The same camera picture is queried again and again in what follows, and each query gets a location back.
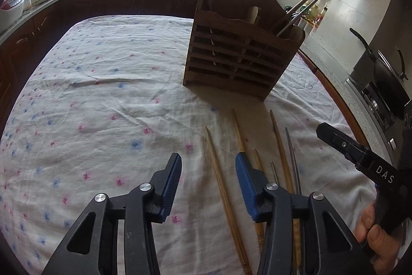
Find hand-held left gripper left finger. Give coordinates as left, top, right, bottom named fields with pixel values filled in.
left=42, top=153, right=183, bottom=275

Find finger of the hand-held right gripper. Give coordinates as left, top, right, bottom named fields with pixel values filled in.
left=316, top=122, right=371, bottom=171

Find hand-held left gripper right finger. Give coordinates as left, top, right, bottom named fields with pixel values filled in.
left=235, top=152, right=376, bottom=275

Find bamboo chopstick with ridged end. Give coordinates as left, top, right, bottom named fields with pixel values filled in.
left=202, top=126, right=253, bottom=275

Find wooden slatted utensil holder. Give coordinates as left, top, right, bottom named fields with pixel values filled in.
left=182, top=0, right=306, bottom=102

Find person's right hand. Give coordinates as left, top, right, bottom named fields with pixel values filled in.
left=352, top=200, right=404, bottom=269

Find gas stove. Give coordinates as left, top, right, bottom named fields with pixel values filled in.
left=346, top=69, right=404, bottom=153

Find black wok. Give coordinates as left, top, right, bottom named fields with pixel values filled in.
left=350, top=28, right=409, bottom=108

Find white floral tablecloth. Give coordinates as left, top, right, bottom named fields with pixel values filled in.
left=0, top=15, right=382, bottom=275

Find yellow cooking oil bottles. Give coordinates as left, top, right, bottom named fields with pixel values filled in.
left=309, top=3, right=329, bottom=26

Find white and red rice cooker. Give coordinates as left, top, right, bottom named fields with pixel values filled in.
left=0, top=0, right=25, bottom=34

